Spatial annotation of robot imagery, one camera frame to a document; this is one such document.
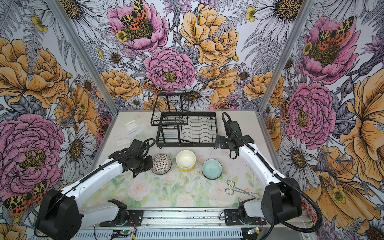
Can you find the mint green bowl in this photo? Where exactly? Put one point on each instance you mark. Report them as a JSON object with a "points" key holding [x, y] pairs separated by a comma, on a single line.
{"points": [[212, 169]]}

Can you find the aluminium mounting rail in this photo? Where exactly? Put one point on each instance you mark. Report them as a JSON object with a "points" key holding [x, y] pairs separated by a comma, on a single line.
{"points": [[186, 217]]}

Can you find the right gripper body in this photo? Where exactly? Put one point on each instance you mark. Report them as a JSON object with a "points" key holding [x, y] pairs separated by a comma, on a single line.
{"points": [[224, 142]]}

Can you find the black white patterned bowl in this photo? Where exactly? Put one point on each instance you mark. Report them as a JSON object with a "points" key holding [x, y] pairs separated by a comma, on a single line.
{"points": [[161, 164]]}

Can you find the metal tongs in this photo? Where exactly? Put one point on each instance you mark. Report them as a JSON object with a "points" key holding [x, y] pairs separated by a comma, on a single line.
{"points": [[234, 189]]}

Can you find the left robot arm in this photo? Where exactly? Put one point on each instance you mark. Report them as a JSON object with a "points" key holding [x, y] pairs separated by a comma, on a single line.
{"points": [[75, 195]]}

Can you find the clear square plastic packet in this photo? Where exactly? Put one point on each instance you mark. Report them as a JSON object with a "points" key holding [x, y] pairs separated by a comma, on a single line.
{"points": [[132, 127]]}

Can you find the black wire dish rack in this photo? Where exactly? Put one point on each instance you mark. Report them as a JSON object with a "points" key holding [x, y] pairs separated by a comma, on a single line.
{"points": [[180, 127]]}

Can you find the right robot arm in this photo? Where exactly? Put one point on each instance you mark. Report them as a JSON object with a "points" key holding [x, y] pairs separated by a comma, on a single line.
{"points": [[279, 202]]}

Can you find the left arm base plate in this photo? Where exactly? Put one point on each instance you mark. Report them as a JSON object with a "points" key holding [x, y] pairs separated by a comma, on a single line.
{"points": [[132, 217]]}

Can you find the cream white bowl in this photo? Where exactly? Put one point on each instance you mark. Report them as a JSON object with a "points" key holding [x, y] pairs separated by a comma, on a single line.
{"points": [[186, 160]]}

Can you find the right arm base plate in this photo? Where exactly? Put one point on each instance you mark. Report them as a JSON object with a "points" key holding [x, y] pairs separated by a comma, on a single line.
{"points": [[236, 217]]}

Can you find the clear ribbed plastic packet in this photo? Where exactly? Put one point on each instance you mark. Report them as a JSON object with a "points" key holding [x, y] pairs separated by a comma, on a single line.
{"points": [[123, 142]]}

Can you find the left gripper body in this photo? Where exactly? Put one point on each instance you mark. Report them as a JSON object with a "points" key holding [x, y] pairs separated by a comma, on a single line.
{"points": [[142, 164]]}

